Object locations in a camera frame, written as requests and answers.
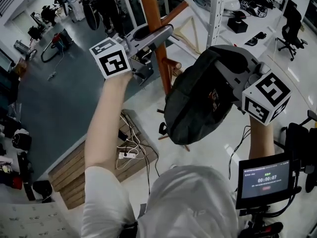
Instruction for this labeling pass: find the white patterned sheet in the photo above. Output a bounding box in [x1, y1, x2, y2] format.
[0, 202, 83, 238]

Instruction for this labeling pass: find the small black monitor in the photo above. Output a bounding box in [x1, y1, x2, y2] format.
[235, 152, 294, 210]

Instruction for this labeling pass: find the large black wheel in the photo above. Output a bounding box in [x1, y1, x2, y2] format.
[81, 0, 101, 31]

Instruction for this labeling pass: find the white framed glass cabinet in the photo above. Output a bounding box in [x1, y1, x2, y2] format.
[123, 0, 147, 35]

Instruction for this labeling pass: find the black and red tool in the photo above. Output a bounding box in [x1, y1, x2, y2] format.
[231, 10, 247, 20]

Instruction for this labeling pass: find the black glove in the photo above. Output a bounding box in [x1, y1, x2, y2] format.
[245, 31, 267, 47]

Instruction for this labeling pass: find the thin white wall cable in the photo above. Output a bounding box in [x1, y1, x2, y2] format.
[272, 37, 279, 61]

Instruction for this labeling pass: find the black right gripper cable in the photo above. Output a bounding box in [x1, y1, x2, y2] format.
[228, 125, 252, 176]

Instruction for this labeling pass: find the white power strip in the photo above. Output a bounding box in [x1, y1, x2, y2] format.
[118, 151, 139, 160]

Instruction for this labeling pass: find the black mesh office chair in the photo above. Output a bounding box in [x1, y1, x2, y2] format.
[275, 0, 309, 61]

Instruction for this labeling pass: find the black and white device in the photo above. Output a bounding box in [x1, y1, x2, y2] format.
[239, 0, 269, 18]

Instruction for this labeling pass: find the wooden pallet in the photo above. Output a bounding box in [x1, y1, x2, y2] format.
[48, 109, 159, 210]

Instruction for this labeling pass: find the white perforated shelving frame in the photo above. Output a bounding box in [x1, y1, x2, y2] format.
[170, 0, 229, 55]

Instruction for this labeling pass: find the black padded office chair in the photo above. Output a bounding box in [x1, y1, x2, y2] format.
[281, 109, 317, 193]

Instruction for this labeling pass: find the dark grey backpack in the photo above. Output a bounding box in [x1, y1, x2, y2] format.
[158, 45, 248, 146]

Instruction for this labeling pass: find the orange wooden coat stand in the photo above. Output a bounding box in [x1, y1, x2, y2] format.
[135, 0, 192, 154]

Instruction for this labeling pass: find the black floor cable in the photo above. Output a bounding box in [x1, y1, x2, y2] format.
[123, 113, 162, 196]

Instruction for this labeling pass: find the person's right forearm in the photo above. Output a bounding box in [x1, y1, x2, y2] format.
[248, 115, 276, 160]

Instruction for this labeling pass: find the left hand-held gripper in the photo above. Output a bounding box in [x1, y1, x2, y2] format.
[89, 24, 174, 86]

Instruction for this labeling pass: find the red and blue vacuum cleaner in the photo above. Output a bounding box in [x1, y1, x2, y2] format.
[41, 30, 73, 63]

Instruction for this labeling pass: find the black round bag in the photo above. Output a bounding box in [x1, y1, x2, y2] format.
[32, 180, 53, 203]

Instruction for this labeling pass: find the black box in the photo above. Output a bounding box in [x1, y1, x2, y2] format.
[227, 17, 249, 34]

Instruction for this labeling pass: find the black and white bag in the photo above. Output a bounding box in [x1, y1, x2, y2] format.
[11, 129, 32, 150]

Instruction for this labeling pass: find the person's white shirt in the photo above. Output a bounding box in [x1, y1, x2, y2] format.
[81, 164, 239, 238]

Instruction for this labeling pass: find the black monitor mount rig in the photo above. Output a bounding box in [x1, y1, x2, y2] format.
[237, 157, 303, 238]

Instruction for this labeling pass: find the wooden triangular frame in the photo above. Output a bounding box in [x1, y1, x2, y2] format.
[172, 15, 202, 55]

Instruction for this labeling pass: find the long white floor cable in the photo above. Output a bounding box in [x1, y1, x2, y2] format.
[120, 112, 147, 171]

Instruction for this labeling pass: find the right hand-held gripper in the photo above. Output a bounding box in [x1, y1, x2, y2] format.
[210, 45, 292, 126]

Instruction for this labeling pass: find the person's left forearm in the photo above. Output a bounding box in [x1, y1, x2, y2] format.
[85, 72, 132, 174]

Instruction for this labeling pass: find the long black case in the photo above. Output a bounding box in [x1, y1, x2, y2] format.
[17, 152, 36, 201]

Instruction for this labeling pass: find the grey tool case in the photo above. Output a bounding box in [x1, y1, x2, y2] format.
[14, 40, 29, 53]

